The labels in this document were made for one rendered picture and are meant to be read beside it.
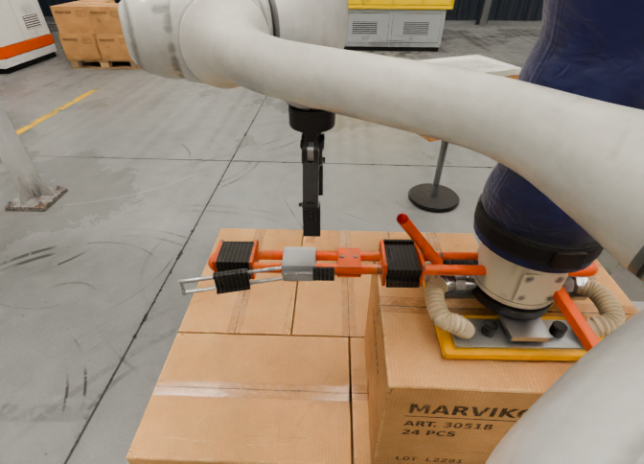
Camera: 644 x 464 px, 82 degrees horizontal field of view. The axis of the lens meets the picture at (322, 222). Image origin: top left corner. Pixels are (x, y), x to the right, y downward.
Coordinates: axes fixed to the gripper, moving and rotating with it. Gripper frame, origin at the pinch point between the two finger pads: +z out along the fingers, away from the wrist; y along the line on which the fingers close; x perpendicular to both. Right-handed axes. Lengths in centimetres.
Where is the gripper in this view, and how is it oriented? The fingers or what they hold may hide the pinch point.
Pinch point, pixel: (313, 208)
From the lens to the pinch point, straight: 70.6
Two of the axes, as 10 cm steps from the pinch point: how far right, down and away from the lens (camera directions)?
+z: 0.0, 8.0, 5.9
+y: 0.3, -5.9, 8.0
